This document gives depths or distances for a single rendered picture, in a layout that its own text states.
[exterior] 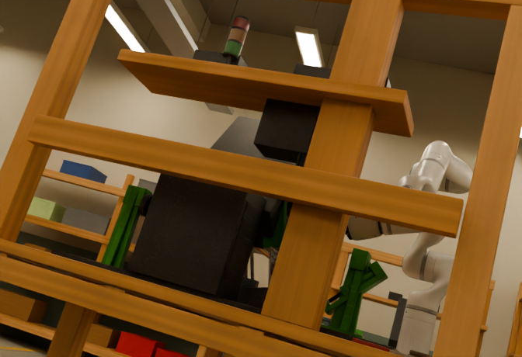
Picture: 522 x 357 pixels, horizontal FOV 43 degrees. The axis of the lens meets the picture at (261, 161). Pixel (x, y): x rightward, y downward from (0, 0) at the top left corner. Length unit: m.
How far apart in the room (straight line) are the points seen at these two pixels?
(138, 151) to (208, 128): 6.59
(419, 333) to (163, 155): 1.24
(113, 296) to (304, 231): 0.57
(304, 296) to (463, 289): 0.39
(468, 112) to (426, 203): 6.66
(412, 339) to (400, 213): 1.02
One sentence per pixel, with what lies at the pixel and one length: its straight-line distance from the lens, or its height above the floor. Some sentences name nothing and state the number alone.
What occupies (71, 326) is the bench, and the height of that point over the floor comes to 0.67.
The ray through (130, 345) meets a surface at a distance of 7.64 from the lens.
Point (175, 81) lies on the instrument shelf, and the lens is 2.14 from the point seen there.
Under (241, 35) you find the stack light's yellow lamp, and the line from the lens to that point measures 2.08.
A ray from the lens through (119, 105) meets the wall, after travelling 9.06.
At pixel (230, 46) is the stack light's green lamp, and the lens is 2.06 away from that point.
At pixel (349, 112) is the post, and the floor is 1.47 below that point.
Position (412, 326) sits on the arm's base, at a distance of 2.62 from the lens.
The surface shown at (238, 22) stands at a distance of 2.10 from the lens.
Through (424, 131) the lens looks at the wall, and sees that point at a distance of 8.19.
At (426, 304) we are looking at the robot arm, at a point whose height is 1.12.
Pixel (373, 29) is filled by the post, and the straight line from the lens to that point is 1.95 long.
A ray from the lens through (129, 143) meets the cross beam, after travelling 1.97.
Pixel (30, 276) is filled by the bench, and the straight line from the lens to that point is 2.08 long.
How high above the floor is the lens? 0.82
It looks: 15 degrees up
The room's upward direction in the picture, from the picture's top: 17 degrees clockwise
